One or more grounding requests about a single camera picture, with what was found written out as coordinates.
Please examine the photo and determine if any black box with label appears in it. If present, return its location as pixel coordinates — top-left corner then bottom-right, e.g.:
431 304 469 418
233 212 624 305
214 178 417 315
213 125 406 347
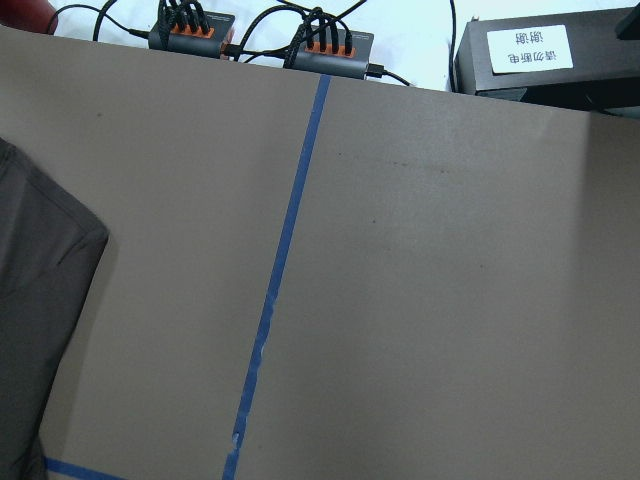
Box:
454 7 639 113

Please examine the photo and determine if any right grey usb hub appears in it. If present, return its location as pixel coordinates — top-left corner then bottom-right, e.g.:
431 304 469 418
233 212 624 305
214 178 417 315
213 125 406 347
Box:
283 8 386 80

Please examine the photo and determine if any left grey usb hub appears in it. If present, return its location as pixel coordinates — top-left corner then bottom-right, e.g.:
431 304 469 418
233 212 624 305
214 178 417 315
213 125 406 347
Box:
148 1 235 59

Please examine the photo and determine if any brown paper table cover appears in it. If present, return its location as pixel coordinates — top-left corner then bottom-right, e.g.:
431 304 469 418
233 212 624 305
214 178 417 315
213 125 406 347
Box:
1 28 639 479

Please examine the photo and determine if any brown t-shirt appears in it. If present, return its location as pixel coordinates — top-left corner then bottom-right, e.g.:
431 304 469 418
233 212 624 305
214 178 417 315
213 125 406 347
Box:
1 141 109 479

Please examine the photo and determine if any grey usb hub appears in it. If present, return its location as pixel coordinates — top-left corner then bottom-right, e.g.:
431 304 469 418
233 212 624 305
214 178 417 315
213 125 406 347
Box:
283 8 386 80
148 1 235 59

